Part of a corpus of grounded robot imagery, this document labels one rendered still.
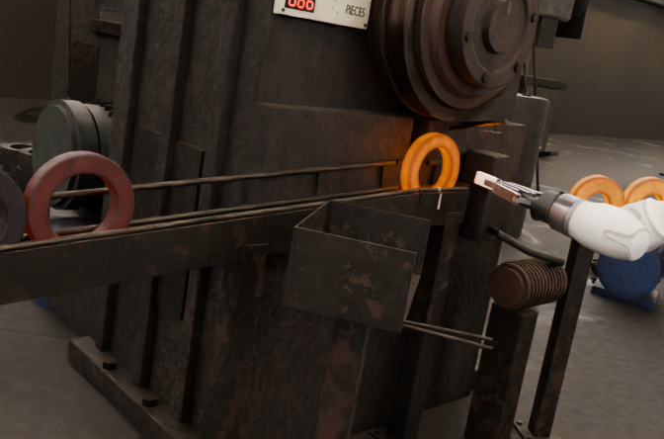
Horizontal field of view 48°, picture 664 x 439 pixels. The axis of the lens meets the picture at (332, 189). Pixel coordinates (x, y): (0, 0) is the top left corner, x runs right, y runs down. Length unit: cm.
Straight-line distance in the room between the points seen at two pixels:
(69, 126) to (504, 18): 148
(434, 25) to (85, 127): 134
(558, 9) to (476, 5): 827
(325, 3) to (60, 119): 126
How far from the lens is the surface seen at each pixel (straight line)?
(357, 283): 122
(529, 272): 202
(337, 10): 169
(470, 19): 168
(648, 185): 222
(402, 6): 167
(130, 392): 205
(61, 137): 265
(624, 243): 169
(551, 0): 983
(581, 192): 213
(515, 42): 185
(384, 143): 181
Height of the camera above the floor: 103
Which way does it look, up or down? 11 degrees down
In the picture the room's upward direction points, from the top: 9 degrees clockwise
